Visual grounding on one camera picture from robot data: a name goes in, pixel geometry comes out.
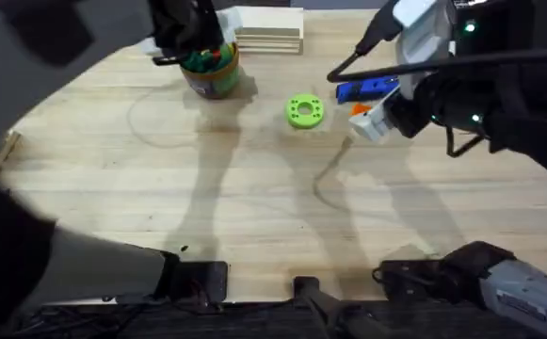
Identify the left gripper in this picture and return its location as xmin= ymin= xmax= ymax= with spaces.
xmin=147 ymin=0 xmax=225 ymax=59

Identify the blue electric screwdriver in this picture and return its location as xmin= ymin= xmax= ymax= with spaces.
xmin=335 ymin=74 xmax=401 ymax=105

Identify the orange ribbed wedge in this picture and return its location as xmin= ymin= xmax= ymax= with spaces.
xmin=349 ymin=102 xmax=373 ymax=118

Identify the white plastic bag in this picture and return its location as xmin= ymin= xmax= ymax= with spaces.
xmin=215 ymin=6 xmax=245 ymax=46

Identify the tub with toys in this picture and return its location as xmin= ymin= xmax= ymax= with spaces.
xmin=178 ymin=41 xmax=241 ymax=101

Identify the green disc with holes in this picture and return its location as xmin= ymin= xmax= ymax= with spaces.
xmin=285 ymin=92 xmax=326 ymax=130

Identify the stack of wooden boards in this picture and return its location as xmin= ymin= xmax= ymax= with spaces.
xmin=233 ymin=5 xmax=305 ymax=56

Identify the black cable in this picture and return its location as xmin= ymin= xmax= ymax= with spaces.
xmin=326 ymin=0 xmax=547 ymax=85

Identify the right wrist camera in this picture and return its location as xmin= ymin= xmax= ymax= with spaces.
xmin=391 ymin=0 xmax=459 ymax=101

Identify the black camera stand post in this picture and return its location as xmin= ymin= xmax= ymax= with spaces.
xmin=292 ymin=275 xmax=396 ymax=339

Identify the black rail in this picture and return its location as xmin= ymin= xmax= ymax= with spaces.
xmin=13 ymin=299 xmax=495 ymax=339

